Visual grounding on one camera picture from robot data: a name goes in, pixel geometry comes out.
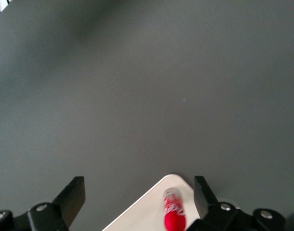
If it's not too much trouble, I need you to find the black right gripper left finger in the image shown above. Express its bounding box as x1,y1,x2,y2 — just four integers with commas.
27,176,86,231

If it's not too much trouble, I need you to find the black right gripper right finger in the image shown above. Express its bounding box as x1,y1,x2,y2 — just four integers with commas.
193,175,243,231

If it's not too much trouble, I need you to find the red coke bottle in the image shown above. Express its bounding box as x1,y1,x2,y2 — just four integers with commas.
163,188,187,231

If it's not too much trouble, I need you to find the beige plastic tray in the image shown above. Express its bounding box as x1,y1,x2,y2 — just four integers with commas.
102,173,201,231

